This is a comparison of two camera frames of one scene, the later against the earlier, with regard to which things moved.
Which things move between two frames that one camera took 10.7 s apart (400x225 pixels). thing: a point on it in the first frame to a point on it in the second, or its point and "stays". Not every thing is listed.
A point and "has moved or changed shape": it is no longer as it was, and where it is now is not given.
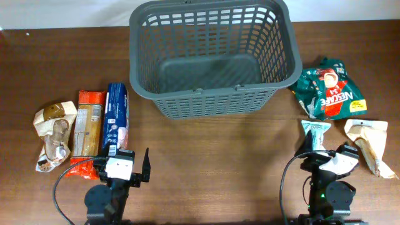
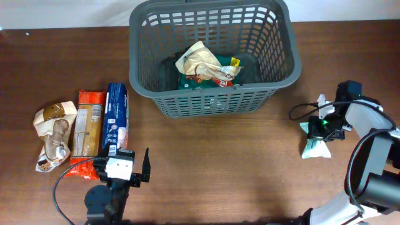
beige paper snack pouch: x=370 y=137 has moved or changed shape
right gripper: x=314 y=162 to x=314 y=131
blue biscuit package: x=116 y=124 stays
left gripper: x=136 y=177 stays
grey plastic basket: x=195 y=57 stays
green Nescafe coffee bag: x=327 y=92 to x=190 y=82
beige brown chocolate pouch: x=54 y=123 stays
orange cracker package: x=87 y=134 stays
